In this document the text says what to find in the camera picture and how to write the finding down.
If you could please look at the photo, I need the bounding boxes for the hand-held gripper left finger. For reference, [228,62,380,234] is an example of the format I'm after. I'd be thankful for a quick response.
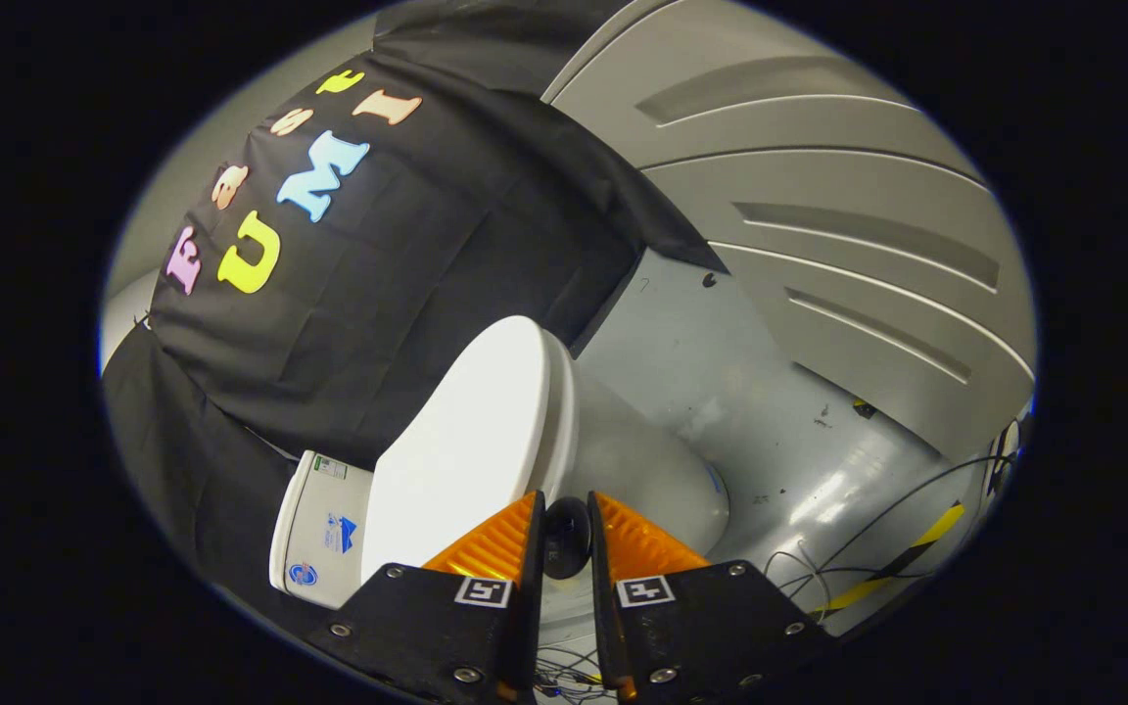
[305,490,547,705]

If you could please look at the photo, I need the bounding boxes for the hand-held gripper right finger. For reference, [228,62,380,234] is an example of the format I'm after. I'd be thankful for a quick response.
[588,490,834,705]

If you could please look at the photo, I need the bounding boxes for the black round knob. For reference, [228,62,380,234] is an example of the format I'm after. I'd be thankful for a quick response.
[542,495,592,581]

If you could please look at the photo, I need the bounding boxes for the white toilet bowl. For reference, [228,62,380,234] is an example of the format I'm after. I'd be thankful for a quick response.
[554,362,731,628]

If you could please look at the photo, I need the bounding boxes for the yellow black hazard tape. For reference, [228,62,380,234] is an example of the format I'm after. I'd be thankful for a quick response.
[814,501,966,618]

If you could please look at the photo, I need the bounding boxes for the black backdrop cloth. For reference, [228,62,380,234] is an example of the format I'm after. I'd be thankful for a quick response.
[102,0,729,628]

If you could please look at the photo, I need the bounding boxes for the grey ribbed partition panel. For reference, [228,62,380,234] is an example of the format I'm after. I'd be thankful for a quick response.
[541,0,1037,461]

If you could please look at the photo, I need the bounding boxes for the black floor cables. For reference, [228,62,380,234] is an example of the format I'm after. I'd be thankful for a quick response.
[765,450,1020,600]

